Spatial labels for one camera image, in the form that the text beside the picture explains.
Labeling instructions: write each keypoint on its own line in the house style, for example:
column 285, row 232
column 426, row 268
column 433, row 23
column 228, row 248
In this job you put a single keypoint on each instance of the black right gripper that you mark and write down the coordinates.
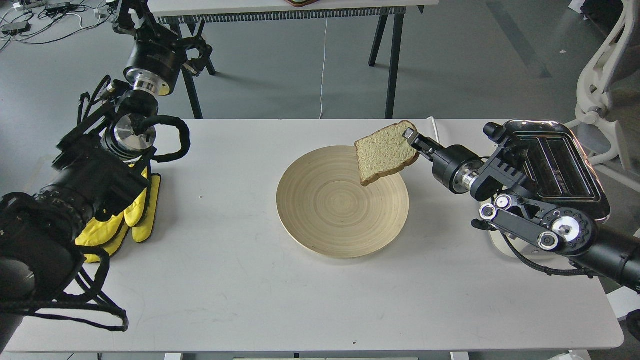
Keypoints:
column 455, row 166

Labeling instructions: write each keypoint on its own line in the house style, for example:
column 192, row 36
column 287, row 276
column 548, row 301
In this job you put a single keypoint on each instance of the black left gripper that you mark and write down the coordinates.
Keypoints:
column 154, row 51

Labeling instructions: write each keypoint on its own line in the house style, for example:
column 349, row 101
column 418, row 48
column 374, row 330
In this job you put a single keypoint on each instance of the slice of bread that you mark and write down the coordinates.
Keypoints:
column 385, row 152

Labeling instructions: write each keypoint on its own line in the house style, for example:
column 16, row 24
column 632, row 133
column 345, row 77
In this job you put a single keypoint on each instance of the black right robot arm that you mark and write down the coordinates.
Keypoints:
column 622, row 266

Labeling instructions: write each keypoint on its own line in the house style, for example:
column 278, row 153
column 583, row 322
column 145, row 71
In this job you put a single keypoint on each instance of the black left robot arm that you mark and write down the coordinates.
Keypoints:
column 103, row 167

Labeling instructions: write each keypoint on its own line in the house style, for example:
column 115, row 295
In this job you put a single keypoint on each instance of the cream white toaster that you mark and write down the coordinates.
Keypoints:
column 538, row 187

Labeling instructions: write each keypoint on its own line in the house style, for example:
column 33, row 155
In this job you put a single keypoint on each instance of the background table with black legs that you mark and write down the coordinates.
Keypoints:
column 192, row 12

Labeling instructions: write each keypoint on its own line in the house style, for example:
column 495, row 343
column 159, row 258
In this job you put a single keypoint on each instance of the round wooden plate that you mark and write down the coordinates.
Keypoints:
column 323, row 206

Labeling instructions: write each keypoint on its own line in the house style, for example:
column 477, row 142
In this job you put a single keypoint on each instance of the brown object on background table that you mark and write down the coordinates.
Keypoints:
column 301, row 2

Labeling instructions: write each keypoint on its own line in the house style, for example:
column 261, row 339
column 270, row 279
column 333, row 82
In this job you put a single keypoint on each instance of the yellow cloth glove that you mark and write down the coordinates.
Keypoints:
column 137, row 219

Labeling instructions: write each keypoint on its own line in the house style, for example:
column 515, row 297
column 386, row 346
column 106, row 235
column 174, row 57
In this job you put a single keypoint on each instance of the white office chair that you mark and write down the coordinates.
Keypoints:
column 616, row 59

